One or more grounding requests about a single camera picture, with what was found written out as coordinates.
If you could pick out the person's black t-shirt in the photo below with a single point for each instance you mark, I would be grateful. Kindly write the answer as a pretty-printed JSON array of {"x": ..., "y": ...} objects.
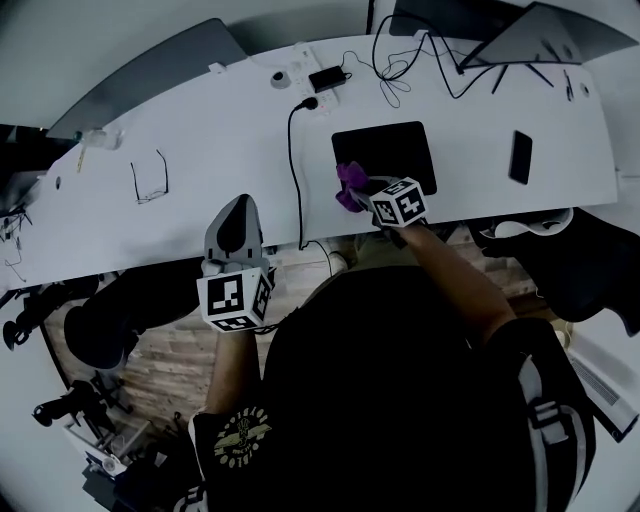
[{"x": 375, "y": 375}]

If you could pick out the black office chair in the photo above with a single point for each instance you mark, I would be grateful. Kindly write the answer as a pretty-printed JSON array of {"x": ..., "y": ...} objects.
[
  {"x": 125, "y": 310},
  {"x": 575, "y": 280}
]

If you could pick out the black mouse pad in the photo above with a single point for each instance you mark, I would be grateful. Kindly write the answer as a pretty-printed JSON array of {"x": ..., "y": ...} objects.
[{"x": 390, "y": 150}]

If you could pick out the person's right forearm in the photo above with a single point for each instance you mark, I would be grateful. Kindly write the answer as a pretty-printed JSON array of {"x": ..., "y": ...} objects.
[{"x": 460, "y": 280}]

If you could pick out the black smartphone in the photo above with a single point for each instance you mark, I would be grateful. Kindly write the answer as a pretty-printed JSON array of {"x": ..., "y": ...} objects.
[{"x": 520, "y": 157}]

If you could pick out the black power adapter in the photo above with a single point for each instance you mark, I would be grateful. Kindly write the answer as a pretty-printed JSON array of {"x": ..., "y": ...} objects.
[{"x": 327, "y": 79}]

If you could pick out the white vented appliance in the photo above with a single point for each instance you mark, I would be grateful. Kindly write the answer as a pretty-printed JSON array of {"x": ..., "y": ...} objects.
[{"x": 600, "y": 400}]

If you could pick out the person's left forearm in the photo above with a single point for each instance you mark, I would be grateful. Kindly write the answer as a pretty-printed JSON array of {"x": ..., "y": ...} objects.
[{"x": 235, "y": 370}]

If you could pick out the clear plastic water bottle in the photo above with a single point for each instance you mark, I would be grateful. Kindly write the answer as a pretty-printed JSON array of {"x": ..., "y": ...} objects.
[{"x": 100, "y": 139}]

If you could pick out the grey desk divider panel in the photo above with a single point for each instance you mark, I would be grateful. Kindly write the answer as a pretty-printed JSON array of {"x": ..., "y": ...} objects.
[{"x": 150, "y": 75}]

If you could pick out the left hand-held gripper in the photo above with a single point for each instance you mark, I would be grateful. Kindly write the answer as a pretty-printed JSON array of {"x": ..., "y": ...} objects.
[{"x": 230, "y": 300}]

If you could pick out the black-framed eyeglasses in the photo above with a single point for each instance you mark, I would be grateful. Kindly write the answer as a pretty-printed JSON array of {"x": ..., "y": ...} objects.
[{"x": 150, "y": 197}]

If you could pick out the purple cloth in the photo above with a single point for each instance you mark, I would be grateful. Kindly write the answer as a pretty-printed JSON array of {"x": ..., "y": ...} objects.
[{"x": 350, "y": 175}]

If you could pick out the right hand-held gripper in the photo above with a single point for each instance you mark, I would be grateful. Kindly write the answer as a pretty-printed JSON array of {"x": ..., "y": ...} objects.
[{"x": 400, "y": 205}]

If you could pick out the small round white device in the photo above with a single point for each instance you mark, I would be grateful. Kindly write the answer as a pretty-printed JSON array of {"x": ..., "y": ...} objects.
[{"x": 280, "y": 80}]

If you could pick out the white power strip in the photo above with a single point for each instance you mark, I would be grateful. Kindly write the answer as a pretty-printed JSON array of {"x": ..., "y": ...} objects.
[{"x": 305, "y": 70}]

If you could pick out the person's khaki trousers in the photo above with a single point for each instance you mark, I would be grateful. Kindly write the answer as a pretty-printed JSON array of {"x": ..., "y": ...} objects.
[{"x": 380, "y": 255}]

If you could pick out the yellow pencil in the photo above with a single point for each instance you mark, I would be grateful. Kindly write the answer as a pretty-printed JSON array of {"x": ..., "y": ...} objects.
[{"x": 80, "y": 160}]

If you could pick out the black pen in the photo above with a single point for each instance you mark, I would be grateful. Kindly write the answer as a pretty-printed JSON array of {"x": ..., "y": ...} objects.
[{"x": 568, "y": 87}]

